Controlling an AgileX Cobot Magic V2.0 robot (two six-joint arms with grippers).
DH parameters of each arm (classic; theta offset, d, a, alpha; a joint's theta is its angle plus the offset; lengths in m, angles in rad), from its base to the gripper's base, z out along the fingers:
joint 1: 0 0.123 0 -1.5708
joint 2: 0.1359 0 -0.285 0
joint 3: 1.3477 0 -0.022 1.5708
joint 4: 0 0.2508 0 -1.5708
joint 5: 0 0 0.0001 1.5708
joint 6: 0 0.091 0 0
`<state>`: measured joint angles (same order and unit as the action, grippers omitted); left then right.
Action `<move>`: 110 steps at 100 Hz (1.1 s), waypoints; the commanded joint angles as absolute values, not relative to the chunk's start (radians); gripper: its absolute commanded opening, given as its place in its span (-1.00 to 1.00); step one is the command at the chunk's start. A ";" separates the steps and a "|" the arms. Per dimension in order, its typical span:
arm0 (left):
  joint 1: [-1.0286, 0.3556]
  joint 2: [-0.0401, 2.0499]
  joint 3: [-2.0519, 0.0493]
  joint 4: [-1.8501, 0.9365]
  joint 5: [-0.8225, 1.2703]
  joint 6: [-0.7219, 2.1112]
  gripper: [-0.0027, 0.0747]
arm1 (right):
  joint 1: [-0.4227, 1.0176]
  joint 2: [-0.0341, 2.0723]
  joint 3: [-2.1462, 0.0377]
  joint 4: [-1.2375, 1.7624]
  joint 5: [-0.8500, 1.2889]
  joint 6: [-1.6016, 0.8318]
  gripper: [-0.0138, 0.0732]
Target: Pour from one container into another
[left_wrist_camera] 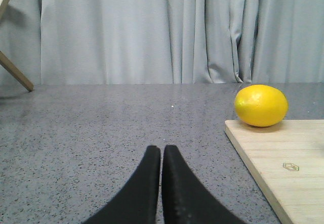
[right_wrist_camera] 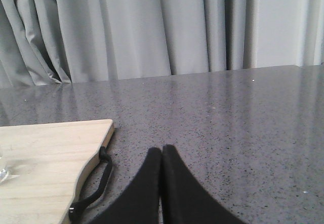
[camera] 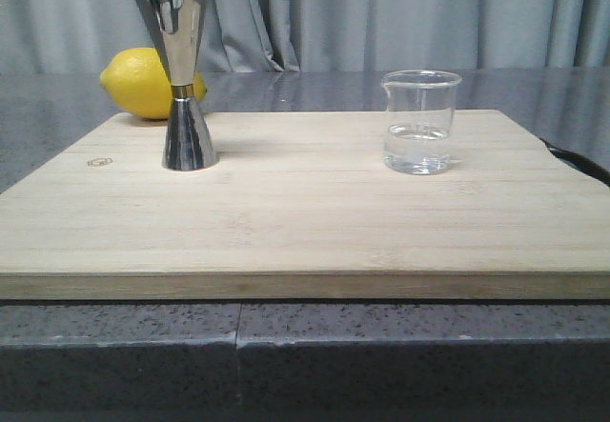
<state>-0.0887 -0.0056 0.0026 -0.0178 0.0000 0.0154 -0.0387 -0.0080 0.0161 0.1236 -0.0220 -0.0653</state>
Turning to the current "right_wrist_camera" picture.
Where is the clear glass beaker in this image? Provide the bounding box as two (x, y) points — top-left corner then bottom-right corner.
(0, 148), (12, 184)

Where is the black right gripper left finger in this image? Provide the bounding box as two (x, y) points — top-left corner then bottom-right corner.
(91, 148), (161, 223)

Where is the grey curtain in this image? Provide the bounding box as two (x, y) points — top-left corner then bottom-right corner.
(1, 0), (323, 88)

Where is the black cutting board strap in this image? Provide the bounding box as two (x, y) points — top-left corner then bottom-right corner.
(68, 146), (113, 221)

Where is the light wooden cutting board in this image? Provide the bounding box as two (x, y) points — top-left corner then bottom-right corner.
(1, 119), (114, 223)

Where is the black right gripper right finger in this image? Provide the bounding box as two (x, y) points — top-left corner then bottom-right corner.
(160, 145), (243, 223)

